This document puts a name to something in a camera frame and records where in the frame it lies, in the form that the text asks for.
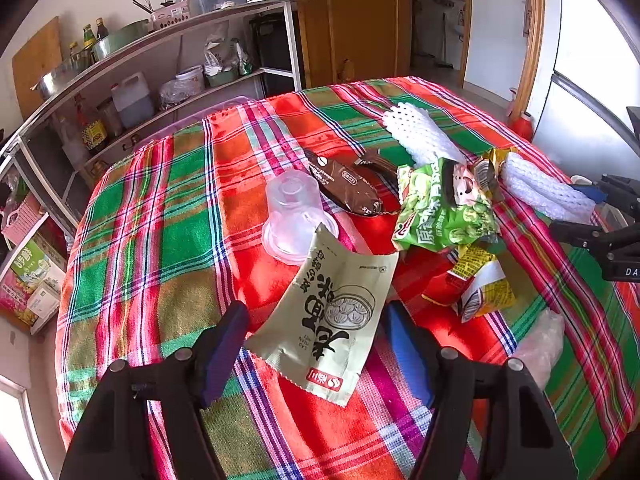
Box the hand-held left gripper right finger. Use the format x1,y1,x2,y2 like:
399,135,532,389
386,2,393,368
382,300,578,480

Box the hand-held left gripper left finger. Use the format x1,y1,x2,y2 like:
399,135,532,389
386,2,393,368
60,301,251,480

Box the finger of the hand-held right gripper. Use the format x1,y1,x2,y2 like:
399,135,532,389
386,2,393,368
549,220,608,252
570,174,640,206

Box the white foam net sleeve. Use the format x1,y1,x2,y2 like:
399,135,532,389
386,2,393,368
382,101,468,166
500,152,596,221

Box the clear plastic cup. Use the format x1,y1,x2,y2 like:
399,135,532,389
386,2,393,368
261,170,340,265

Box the pale green paper bag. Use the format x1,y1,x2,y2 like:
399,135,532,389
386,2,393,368
243,223,400,408

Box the yellow red snack packet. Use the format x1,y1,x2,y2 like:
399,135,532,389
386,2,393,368
422,245,516,323

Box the gold foil wrapper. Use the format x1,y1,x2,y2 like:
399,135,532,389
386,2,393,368
472,147,523,201

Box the clear plastic bag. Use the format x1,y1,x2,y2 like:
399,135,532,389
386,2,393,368
510,308,566,391

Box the plaid tablecloth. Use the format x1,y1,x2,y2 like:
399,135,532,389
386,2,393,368
56,76,640,480

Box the silver refrigerator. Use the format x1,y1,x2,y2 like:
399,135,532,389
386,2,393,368
532,0,640,186

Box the green snack packet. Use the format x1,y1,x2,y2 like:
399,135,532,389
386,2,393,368
391,157,501,253

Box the brown snack wrapper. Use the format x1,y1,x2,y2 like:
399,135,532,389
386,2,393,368
300,147,386,218

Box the printed cardboard boxes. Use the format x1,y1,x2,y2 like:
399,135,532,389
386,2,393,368
0,240,67,335

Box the pink plastic basket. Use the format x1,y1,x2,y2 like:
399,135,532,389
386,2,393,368
1,195,48,246

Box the pink plastic lid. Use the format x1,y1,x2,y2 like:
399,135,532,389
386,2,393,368
150,94,251,141

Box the dark sauce bottle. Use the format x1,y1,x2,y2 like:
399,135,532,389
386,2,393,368
80,105,108,153

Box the white oil jug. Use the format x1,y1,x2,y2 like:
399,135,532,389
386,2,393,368
111,72,155,128

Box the white plastic bucket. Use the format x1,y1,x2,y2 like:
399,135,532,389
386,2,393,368
175,66,206,96

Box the wooden door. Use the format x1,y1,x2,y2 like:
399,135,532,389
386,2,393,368
295,0,413,91

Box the crumpled plastic bags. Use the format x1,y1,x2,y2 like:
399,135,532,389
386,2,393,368
202,35,256,78

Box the black appliance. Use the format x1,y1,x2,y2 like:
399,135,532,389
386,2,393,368
249,12,301,98

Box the steel basin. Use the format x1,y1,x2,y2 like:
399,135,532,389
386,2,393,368
32,57,96,101

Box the metal shelf rack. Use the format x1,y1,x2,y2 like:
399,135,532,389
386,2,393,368
0,0,306,241

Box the green basin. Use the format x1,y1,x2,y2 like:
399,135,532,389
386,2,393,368
92,20,151,61

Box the pink utensil holder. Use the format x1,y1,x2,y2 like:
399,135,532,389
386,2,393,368
150,2,193,33

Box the wooden cutting board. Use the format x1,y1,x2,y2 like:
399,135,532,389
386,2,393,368
11,16,63,121

